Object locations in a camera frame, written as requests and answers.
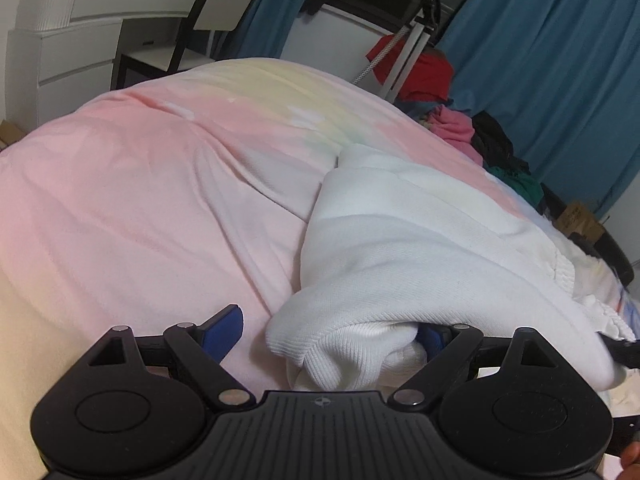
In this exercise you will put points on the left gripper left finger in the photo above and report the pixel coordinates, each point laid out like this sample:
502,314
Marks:
140,404

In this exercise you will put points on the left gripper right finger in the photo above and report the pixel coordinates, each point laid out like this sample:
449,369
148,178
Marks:
507,406

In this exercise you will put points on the pastel tie-dye bedsheet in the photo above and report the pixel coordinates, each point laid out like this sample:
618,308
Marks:
167,201

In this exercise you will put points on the brown paper bag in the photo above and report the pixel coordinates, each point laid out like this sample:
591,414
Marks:
577,218

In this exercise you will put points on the green garment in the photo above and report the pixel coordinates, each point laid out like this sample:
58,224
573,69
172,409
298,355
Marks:
521,183

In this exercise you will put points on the black garment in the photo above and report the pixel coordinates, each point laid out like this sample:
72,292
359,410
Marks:
493,145

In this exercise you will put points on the pink garment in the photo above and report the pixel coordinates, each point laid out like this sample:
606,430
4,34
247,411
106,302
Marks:
456,129

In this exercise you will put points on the red garment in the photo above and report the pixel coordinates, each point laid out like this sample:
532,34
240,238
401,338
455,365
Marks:
429,79

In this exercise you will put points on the white dresser desk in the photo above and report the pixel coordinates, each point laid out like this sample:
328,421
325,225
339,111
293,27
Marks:
60,54

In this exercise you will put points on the right blue curtain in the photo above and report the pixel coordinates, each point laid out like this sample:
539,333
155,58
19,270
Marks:
561,77

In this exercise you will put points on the blue curtain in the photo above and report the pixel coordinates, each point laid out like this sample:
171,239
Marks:
263,30
561,77

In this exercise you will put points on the garment steamer stand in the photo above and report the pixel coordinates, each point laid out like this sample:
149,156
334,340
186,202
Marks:
415,33

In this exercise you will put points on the white black chair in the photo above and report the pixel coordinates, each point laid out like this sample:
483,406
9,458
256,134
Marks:
152,62

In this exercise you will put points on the left blue curtain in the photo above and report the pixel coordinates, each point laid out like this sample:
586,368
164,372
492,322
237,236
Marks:
263,30

